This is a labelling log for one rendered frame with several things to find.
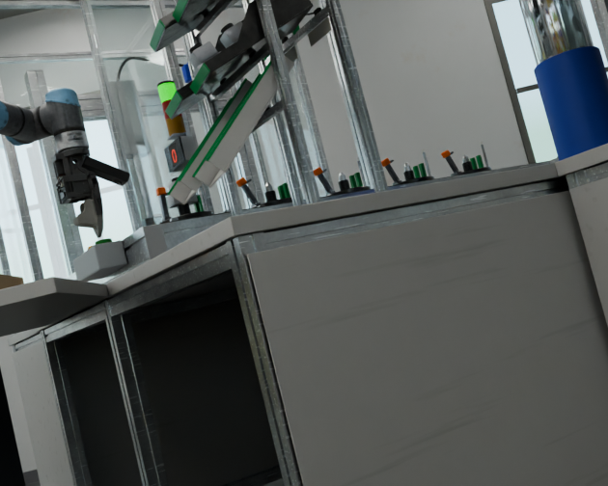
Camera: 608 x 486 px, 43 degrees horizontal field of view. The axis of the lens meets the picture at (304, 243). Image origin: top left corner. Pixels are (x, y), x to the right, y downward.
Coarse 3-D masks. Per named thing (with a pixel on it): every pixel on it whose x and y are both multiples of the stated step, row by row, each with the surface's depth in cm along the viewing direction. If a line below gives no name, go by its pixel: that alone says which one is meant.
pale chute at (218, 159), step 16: (288, 64) 154; (256, 80) 165; (272, 80) 152; (256, 96) 151; (272, 96) 152; (240, 112) 149; (256, 112) 150; (224, 128) 161; (240, 128) 148; (224, 144) 147; (240, 144) 148; (208, 160) 145; (224, 160) 146; (208, 176) 158
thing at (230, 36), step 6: (228, 24) 157; (240, 24) 157; (222, 30) 157; (228, 30) 156; (234, 30) 156; (222, 36) 158; (228, 36) 156; (234, 36) 156; (222, 42) 159; (228, 42) 157; (234, 42) 156
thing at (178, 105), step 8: (216, 48) 166; (224, 48) 166; (232, 72) 172; (192, 80) 163; (184, 88) 162; (208, 88) 169; (216, 88) 176; (176, 96) 163; (184, 96) 161; (192, 96) 165; (200, 96) 172; (176, 104) 165; (184, 104) 167; (192, 104) 174; (168, 112) 172; (176, 112) 168
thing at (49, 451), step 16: (16, 336) 278; (32, 336) 260; (16, 352) 285; (32, 352) 261; (16, 368) 290; (32, 368) 266; (32, 384) 270; (48, 384) 248; (32, 400) 275; (48, 400) 252; (32, 416) 280; (48, 416) 256; (32, 432) 286; (48, 432) 261; (48, 448) 265; (64, 448) 245; (48, 464) 270; (64, 464) 248; (48, 480) 274; (64, 480) 253
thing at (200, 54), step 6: (198, 42) 154; (210, 42) 154; (192, 48) 154; (198, 48) 153; (204, 48) 153; (210, 48) 154; (192, 54) 153; (198, 54) 153; (204, 54) 153; (210, 54) 154; (216, 54) 154; (192, 60) 155; (198, 60) 153; (204, 60) 153; (198, 66) 152
